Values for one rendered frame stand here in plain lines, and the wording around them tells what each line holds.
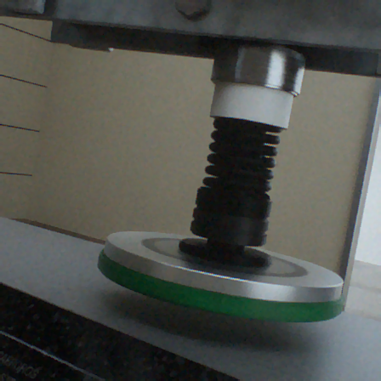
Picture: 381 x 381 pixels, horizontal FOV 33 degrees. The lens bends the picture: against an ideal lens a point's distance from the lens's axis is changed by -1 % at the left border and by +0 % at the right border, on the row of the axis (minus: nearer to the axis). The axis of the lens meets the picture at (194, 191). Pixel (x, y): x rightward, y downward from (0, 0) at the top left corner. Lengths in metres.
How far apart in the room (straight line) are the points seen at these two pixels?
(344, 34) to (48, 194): 6.75
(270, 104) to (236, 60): 0.05
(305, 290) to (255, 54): 0.20
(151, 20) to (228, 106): 0.10
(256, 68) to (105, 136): 6.23
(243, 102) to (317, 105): 5.12
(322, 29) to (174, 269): 0.22
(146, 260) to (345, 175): 5.04
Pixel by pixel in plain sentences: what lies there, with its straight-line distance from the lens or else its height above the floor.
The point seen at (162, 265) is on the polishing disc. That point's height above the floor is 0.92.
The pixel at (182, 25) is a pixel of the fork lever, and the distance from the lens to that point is 0.54.
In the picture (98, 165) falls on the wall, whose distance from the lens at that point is 6.76.
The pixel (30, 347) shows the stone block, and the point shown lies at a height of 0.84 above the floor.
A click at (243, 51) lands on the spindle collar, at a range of 0.54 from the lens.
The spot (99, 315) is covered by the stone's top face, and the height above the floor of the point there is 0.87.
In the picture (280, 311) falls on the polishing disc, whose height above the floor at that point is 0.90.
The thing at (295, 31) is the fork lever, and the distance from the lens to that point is 0.52.
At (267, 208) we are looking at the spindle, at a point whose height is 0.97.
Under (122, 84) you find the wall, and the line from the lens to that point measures 6.70.
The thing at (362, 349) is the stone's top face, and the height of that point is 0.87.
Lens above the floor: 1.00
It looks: 3 degrees down
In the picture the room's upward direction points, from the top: 10 degrees clockwise
